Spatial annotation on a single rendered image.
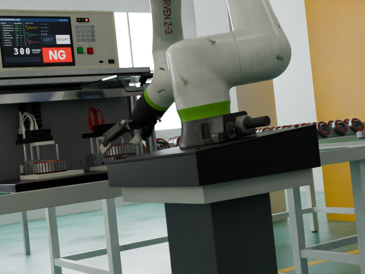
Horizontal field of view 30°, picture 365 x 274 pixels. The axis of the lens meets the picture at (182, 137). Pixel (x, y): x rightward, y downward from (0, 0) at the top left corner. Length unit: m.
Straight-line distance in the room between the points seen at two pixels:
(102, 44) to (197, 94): 0.93
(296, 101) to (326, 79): 2.98
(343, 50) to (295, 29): 3.13
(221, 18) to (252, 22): 4.62
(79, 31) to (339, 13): 3.75
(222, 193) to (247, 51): 0.35
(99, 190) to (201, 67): 0.56
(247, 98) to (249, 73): 4.59
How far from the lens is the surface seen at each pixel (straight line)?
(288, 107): 9.04
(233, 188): 1.44
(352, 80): 5.78
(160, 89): 1.99
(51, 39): 2.35
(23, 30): 2.31
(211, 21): 6.37
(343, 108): 5.86
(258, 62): 1.58
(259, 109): 6.24
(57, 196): 1.88
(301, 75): 8.84
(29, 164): 2.26
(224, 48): 1.56
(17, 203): 1.84
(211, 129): 1.54
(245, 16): 1.64
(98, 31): 2.43
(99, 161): 2.36
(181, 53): 1.56
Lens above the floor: 0.85
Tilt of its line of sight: level
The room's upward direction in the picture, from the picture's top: 6 degrees counter-clockwise
